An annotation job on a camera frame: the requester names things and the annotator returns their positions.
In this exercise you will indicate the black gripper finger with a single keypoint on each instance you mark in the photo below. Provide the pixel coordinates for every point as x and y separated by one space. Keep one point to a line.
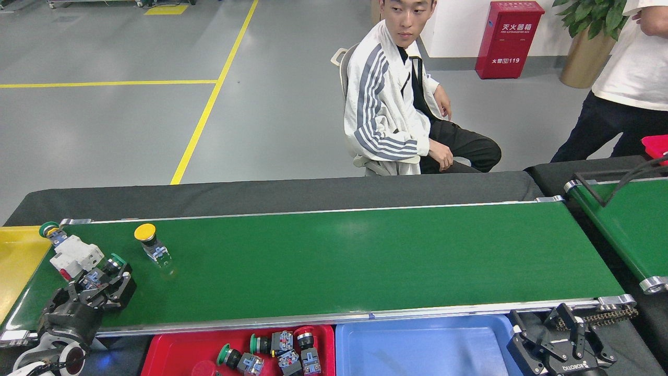
78 291
522 344
122 292
576 329

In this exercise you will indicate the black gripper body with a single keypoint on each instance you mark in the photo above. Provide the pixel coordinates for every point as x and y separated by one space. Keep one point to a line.
73 321
579 368

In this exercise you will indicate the green push button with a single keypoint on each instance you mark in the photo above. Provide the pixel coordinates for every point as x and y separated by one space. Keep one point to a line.
261 344
117 259
227 355
49 228

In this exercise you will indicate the white circuit breaker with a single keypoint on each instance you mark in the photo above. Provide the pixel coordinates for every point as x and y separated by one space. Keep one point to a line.
78 256

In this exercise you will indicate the yellow plastic tray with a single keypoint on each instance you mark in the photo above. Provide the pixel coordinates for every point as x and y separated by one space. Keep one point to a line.
18 266

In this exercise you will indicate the red plastic tray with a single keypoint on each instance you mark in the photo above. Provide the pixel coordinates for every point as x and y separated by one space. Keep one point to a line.
172 350

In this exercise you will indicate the blue plastic tray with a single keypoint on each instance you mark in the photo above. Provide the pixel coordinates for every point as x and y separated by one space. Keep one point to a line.
417 350

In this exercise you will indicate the short green conveyor belt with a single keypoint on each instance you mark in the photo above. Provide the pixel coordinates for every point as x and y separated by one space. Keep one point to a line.
636 230

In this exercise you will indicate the long green conveyor belt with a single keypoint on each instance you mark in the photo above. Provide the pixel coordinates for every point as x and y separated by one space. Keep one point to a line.
339 261

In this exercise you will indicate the seated person's right hand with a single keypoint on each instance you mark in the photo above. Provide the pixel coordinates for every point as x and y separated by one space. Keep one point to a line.
442 156

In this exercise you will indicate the seated person's left hand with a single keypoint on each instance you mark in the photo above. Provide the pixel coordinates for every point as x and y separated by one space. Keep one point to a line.
443 102

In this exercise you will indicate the yellow push button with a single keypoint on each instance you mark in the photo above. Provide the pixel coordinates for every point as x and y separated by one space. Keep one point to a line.
145 232

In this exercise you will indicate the red parts bin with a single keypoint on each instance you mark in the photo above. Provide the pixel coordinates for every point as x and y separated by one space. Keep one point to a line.
656 146

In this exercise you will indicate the tan plant pot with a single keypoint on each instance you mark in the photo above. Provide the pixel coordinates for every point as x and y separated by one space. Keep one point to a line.
584 65

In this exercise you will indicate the standing person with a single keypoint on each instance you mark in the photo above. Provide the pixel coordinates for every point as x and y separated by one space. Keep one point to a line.
636 68

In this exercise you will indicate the seated person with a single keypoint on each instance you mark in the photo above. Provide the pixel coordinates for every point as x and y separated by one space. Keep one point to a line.
381 104

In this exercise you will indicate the metal rack on wheels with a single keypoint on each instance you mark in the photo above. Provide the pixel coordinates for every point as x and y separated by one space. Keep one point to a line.
94 2

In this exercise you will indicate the red fire extinguisher box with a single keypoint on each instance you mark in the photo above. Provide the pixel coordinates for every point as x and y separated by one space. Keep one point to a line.
509 42

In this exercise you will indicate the green leafy plant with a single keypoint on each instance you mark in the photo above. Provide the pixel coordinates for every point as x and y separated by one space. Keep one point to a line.
595 15

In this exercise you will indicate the grey office chair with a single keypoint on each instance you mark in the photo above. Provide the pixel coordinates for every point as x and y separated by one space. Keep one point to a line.
345 68

